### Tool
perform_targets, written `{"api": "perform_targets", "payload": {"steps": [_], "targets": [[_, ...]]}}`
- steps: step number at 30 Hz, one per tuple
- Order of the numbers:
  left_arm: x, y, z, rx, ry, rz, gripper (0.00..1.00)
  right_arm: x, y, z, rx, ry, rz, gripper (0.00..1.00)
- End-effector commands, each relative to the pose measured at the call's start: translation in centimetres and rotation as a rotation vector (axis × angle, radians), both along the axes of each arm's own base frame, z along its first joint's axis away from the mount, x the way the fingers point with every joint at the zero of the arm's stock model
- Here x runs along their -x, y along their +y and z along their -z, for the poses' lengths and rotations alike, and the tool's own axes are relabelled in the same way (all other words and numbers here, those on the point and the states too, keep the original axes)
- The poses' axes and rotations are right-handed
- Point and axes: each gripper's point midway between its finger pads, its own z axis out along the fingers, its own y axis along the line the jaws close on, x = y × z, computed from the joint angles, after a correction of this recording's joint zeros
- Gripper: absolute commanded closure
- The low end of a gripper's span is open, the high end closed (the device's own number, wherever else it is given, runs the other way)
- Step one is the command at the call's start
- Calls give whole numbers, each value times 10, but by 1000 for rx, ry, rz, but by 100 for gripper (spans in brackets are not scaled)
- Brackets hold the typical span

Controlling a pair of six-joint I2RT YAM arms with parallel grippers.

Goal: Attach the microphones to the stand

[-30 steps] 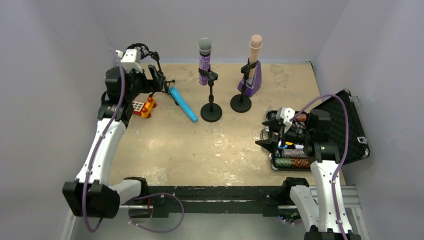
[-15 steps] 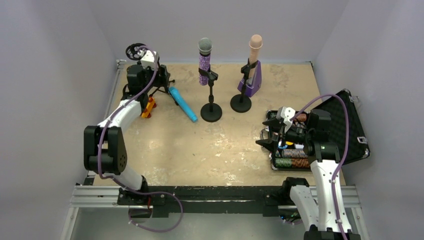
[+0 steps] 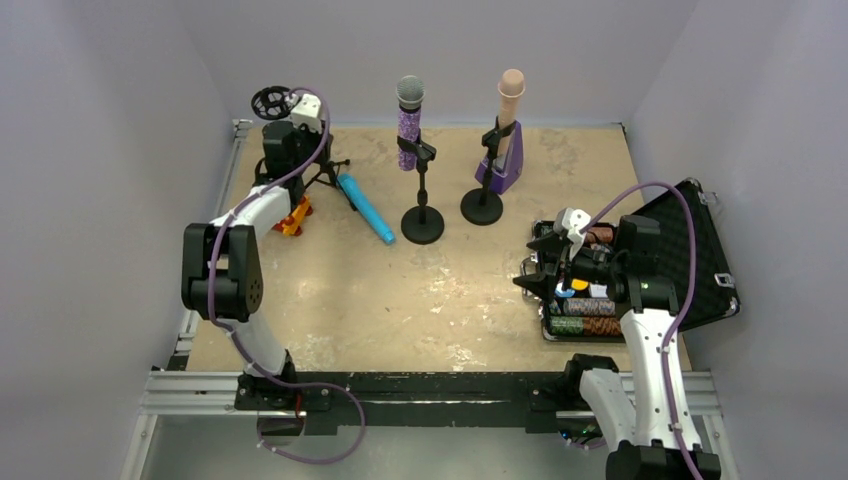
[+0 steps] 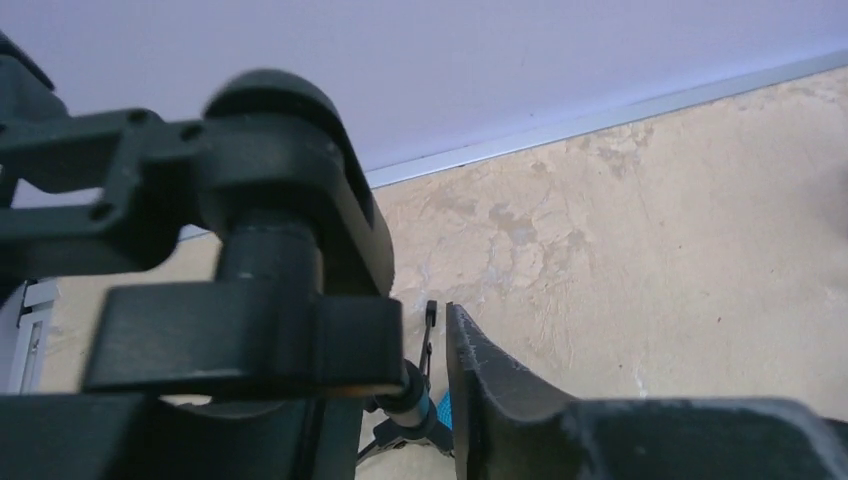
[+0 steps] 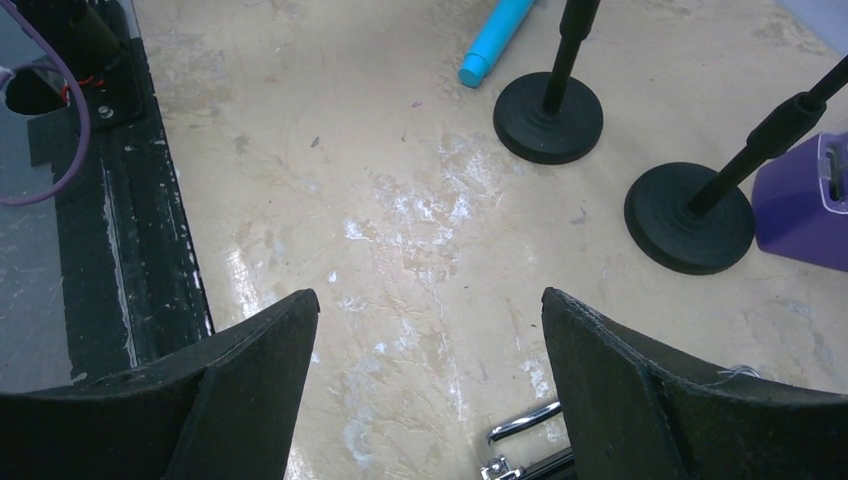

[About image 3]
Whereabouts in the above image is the red yellow toy block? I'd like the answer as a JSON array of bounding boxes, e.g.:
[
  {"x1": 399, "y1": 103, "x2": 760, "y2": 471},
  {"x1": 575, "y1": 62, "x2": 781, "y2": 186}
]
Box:
[{"x1": 272, "y1": 195, "x2": 313, "y2": 237}]

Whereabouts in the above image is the green poker chip roll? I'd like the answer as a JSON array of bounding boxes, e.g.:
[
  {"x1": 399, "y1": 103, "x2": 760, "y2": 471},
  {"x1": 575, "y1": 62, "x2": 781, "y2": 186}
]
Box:
[{"x1": 547, "y1": 316, "x2": 585, "y2": 336}]

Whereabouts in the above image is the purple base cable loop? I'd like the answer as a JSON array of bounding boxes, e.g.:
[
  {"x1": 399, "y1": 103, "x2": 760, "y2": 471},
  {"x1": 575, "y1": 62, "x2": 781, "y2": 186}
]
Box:
[{"x1": 256, "y1": 380, "x2": 367, "y2": 466}]

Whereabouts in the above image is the purple metronome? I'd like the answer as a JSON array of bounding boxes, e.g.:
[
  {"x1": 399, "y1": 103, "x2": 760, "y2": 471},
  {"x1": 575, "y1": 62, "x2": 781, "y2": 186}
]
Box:
[{"x1": 490, "y1": 121, "x2": 524, "y2": 195}]

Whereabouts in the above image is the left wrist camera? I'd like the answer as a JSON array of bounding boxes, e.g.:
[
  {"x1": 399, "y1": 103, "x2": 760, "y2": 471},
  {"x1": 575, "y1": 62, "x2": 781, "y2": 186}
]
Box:
[{"x1": 288, "y1": 93, "x2": 324, "y2": 134}]

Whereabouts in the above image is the purple glitter microphone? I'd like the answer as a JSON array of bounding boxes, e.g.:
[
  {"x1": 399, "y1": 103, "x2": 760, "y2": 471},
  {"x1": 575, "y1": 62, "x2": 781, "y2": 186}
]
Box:
[{"x1": 396, "y1": 75, "x2": 425, "y2": 171}]

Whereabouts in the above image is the black tripod mic stand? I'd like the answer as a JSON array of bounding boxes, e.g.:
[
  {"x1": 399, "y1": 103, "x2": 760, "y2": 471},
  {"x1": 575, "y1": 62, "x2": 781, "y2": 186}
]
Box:
[{"x1": 250, "y1": 86, "x2": 360, "y2": 213}]

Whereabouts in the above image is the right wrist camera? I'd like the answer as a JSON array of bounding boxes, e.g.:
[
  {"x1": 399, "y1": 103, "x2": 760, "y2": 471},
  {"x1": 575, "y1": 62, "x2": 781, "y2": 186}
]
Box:
[{"x1": 553, "y1": 207, "x2": 592, "y2": 261}]

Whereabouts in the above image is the red poker chip roll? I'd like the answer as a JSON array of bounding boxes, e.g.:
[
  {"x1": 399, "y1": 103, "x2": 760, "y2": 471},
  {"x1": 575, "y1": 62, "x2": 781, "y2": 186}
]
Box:
[{"x1": 582, "y1": 317, "x2": 622, "y2": 337}]

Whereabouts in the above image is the blue plastic microphone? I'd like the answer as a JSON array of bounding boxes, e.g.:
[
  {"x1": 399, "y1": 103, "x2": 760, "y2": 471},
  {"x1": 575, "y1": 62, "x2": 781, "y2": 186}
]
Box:
[{"x1": 338, "y1": 173, "x2": 396, "y2": 245}]

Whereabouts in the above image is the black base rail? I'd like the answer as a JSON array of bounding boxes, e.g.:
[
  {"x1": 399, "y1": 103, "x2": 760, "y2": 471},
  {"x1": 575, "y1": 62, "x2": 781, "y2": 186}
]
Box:
[{"x1": 142, "y1": 367, "x2": 720, "y2": 439}]

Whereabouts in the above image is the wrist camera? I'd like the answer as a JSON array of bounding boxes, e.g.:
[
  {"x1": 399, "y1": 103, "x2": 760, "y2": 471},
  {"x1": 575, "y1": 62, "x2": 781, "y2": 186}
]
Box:
[
  {"x1": 553, "y1": 207, "x2": 592, "y2": 261},
  {"x1": 288, "y1": 93, "x2": 324, "y2": 134}
]

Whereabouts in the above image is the pink plastic microphone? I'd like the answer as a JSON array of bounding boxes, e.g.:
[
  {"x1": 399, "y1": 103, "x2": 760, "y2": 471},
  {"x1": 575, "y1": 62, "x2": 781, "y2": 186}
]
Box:
[{"x1": 497, "y1": 69, "x2": 525, "y2": 156}]

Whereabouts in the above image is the black poker chip case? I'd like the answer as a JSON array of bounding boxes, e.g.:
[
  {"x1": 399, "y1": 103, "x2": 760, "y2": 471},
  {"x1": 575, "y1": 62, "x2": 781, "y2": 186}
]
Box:
[{"x1": 520, "y1": 178, "x2": 741, "y2": 342}]

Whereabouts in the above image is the black round-base stand front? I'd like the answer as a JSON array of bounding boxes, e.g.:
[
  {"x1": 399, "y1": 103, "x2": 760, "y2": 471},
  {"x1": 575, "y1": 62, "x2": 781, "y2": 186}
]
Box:
[{"x1": 460, "y1": 119, "x2": 515, "y2": 226}]

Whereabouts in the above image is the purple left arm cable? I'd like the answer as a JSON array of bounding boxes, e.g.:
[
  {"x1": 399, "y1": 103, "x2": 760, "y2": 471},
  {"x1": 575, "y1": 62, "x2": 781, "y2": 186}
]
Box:
[{"x1": 206, "y1": 86, "x2": 333, "y2": 386}]

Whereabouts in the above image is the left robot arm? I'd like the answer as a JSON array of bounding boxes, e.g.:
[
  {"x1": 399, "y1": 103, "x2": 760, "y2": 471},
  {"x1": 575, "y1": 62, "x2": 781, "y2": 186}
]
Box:
[{"x1": 181, "y1": 119, "x2": 345, "y2": 394}]

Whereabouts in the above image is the black round-base stand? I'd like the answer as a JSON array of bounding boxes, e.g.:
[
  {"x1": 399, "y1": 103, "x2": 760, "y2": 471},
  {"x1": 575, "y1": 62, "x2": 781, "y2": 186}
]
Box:
[
  {"x1": 397, "y1": 135, "x2": 445, "y2": 245},
  {"x1": 460, "y1": 119, "x2": 515, "y2": 226}
]

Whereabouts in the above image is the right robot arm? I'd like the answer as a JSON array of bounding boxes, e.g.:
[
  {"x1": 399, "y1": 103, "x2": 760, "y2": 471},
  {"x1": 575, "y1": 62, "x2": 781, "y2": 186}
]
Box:
[{"x1": 513, "y1": 208, "x2": 722, "y2": 479}]

